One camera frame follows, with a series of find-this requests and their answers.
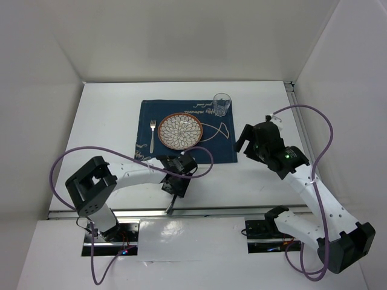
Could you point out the silver table knife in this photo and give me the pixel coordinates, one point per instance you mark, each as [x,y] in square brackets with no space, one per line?
[170,207]

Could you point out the silver fork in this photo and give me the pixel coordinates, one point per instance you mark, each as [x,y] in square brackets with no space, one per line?
[153,124]

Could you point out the floral patterned ceramic plate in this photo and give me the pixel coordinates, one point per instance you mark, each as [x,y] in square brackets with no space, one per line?
[180,131]

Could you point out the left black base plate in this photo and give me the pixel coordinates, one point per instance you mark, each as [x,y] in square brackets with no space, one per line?
[126,240]

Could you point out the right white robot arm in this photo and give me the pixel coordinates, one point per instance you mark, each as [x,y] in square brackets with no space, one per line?
[340,240]

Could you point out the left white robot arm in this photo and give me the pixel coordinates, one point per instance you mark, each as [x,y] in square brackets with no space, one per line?
[91,186]

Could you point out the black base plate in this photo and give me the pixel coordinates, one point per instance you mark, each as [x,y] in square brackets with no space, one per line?
[261,239]
[126,240]

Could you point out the front aluminium rail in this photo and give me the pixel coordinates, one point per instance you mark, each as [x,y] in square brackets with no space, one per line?
[177,212]

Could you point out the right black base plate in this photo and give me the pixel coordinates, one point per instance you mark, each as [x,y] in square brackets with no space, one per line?
[261,239]

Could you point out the clear plastic cup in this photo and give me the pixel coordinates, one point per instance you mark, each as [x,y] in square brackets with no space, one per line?
[221,103]

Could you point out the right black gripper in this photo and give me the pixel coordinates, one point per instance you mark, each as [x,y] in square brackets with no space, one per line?
[248,133]

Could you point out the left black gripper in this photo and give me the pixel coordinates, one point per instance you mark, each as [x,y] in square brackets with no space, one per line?
[179,190]

